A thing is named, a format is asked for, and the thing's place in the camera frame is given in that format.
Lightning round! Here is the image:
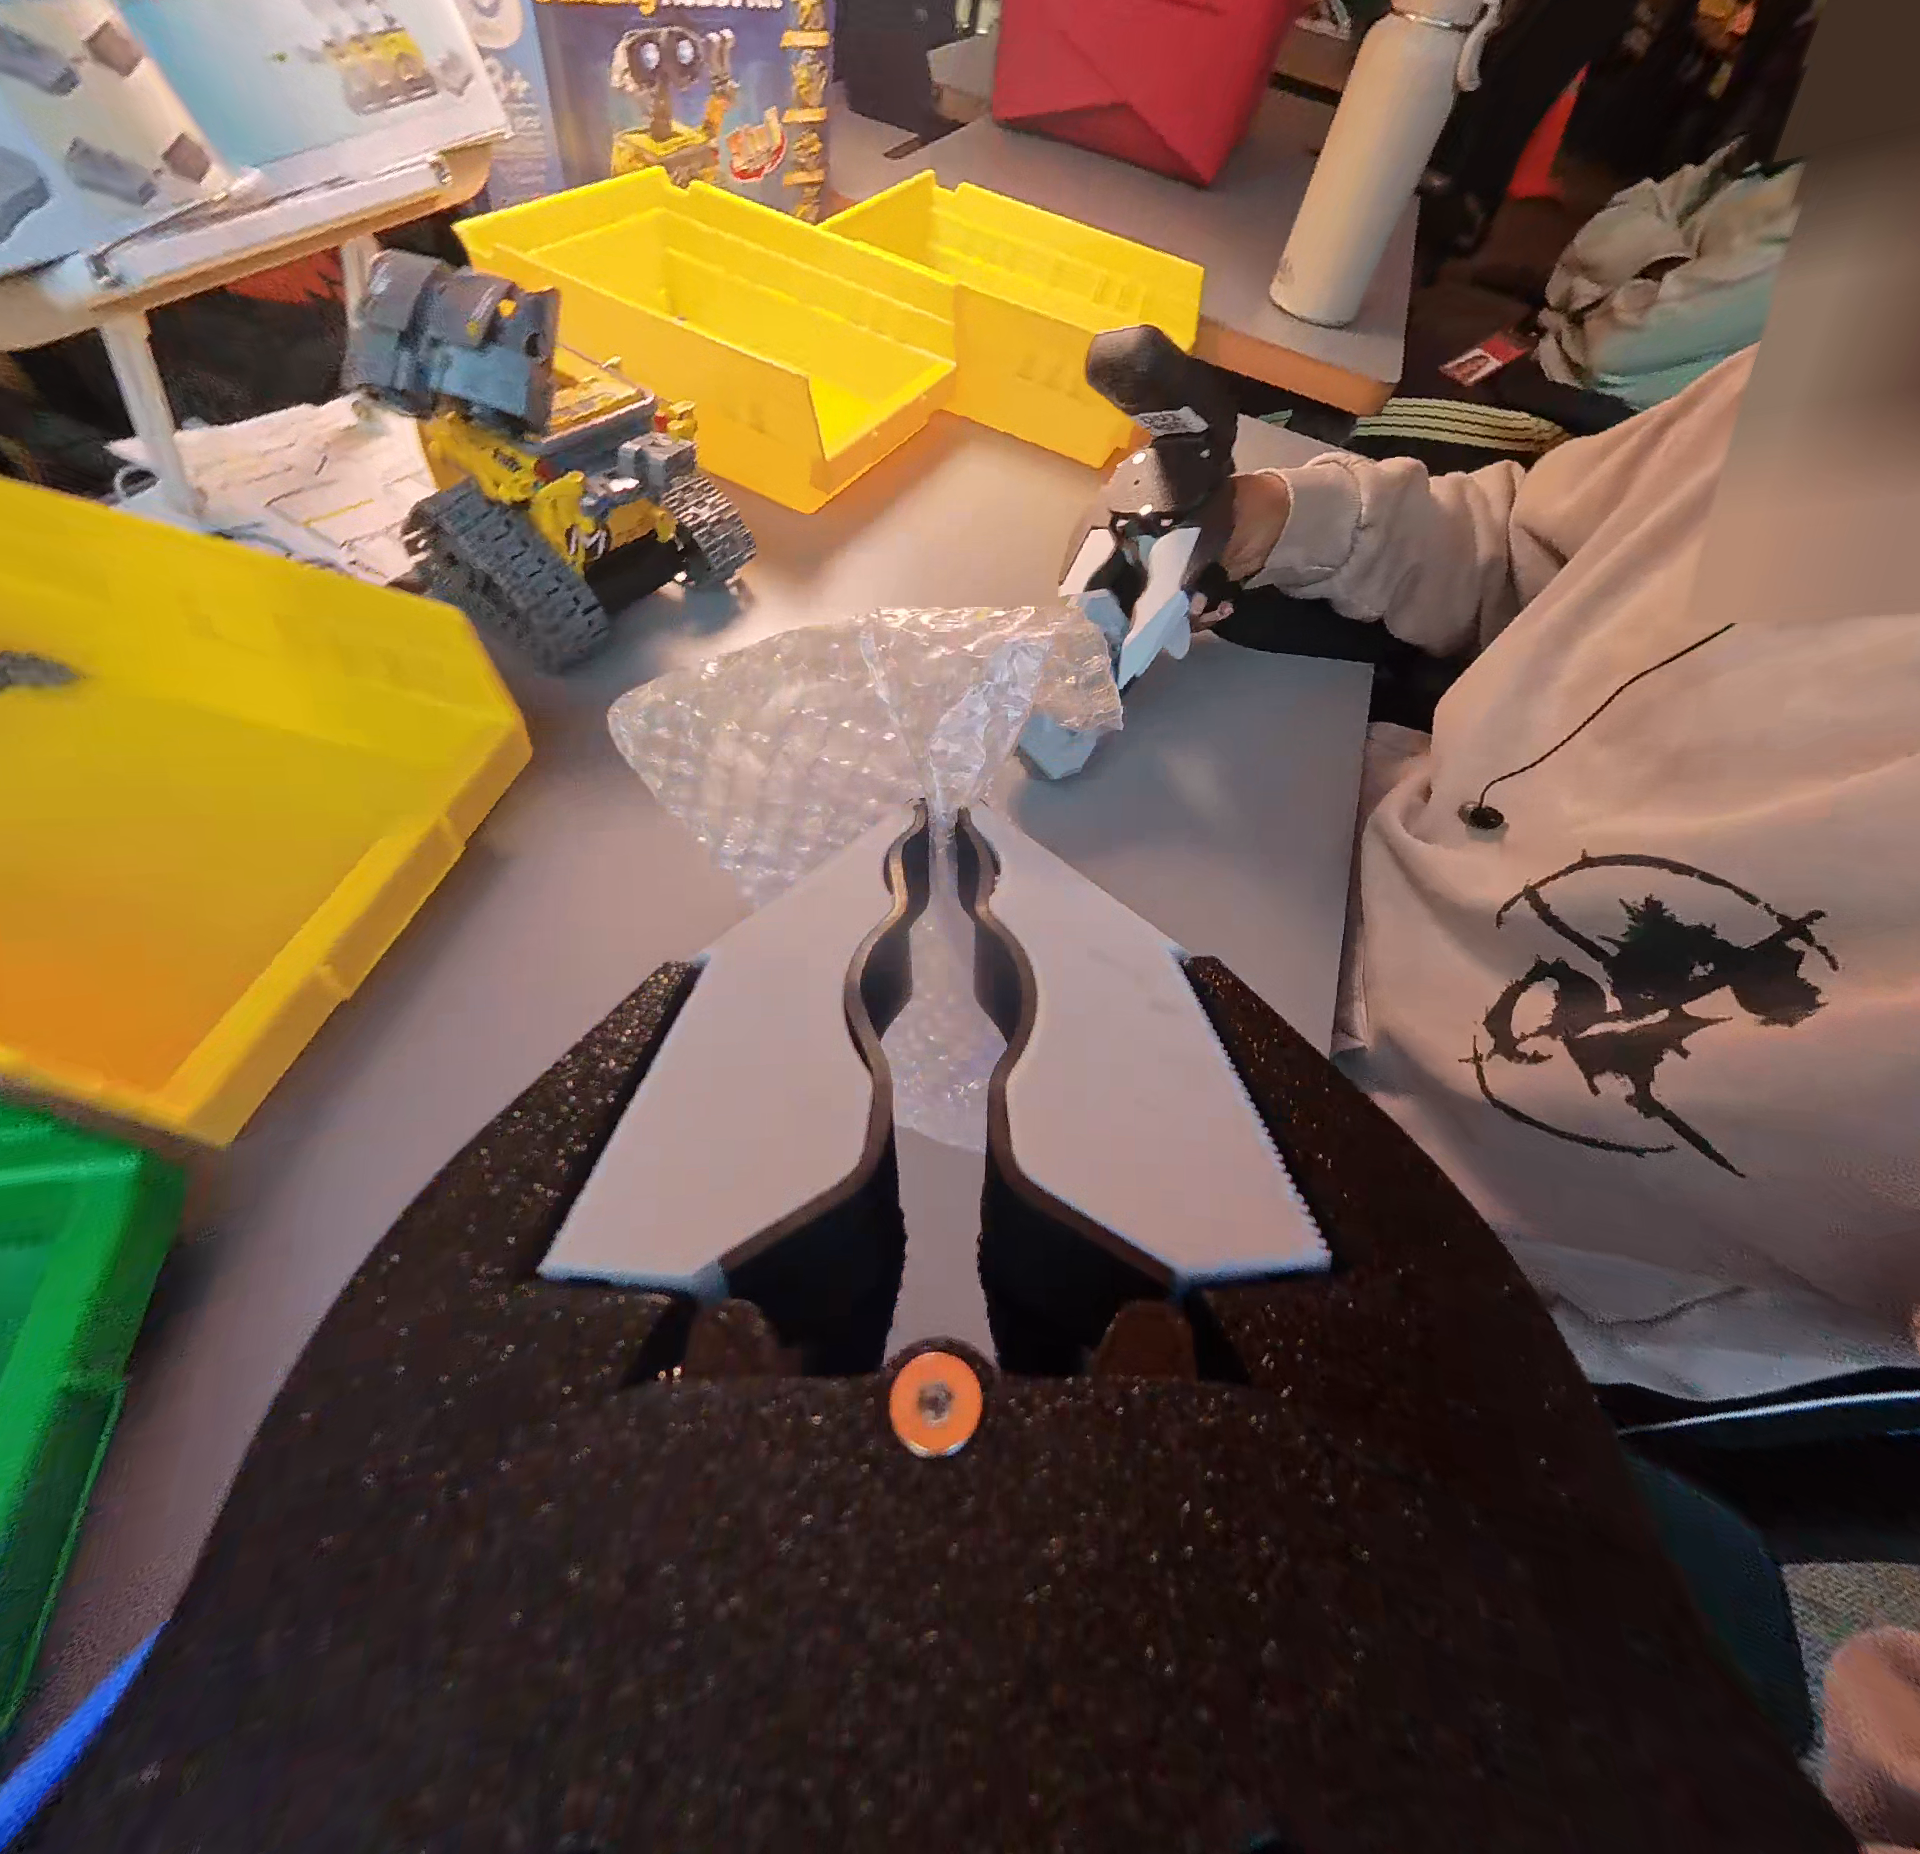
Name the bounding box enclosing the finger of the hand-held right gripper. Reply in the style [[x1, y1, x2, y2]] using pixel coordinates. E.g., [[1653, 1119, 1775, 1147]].
[[1058, 526, 1150, 642], [1115, 526, 1205, 690]]

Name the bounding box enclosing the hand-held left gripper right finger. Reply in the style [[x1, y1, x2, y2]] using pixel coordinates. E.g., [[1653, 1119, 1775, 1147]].
[[959, 804, 1336, 1281]]

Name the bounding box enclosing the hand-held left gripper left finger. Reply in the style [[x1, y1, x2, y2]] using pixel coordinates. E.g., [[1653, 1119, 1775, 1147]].
[[537, 804, 932, 1293]]

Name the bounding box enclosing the clear bubble wrap bag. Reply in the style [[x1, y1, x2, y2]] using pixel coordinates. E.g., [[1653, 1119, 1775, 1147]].
[[606, 602, 1127, 1152]]

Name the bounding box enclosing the person's right forearm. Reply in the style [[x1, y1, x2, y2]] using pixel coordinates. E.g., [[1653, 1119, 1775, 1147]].
[[1265, 383, 1772, 656]]

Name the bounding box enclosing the person's left forearm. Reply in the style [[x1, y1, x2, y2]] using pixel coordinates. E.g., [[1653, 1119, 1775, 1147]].
[[1822, 1629, 1920, 1854]]

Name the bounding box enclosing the yellow storage bin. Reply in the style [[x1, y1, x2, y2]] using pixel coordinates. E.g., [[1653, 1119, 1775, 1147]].
[[454, 166, 962, 516], [0, 477, 533, 1147], [822, 169, 1205, 470]]

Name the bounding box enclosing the white water bottle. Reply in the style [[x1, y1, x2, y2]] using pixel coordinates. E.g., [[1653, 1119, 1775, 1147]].
[[1269, 0, 1506, 328]]

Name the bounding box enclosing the red paper bag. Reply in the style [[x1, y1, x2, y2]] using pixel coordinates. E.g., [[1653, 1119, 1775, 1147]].
[[989, 0, 1322, 188]]

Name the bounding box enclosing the grey crumpled cloth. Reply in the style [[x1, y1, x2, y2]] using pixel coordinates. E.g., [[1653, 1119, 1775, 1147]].
[[1536, 157, 1801, 417]]

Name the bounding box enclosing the yellow tracked toy robot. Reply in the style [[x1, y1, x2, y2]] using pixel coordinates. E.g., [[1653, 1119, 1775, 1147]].
[[342, 249, 757, 670]]

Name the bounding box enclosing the robot kit box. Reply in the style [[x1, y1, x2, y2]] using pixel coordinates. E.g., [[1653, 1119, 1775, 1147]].
[[427, 0, 839, 225]]

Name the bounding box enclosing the green storage bin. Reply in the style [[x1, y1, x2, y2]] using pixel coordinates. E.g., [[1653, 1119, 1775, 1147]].
[[0, 1101, 190, 1735]]

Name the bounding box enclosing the white paper sheet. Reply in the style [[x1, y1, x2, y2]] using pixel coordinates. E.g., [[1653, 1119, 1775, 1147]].
[[103, 399, 436, 588]]

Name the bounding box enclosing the white book stand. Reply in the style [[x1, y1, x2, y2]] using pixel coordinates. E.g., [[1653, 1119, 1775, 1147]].
[[0, 143, 497, 520]]

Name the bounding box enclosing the building instruction booklet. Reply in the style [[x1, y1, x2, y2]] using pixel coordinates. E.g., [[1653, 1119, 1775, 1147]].
[[0, 0, 512, 280]]

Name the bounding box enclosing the black microphone cable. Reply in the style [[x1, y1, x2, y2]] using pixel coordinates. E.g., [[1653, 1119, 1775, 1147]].
[[1491, 625, 1737, 811]]

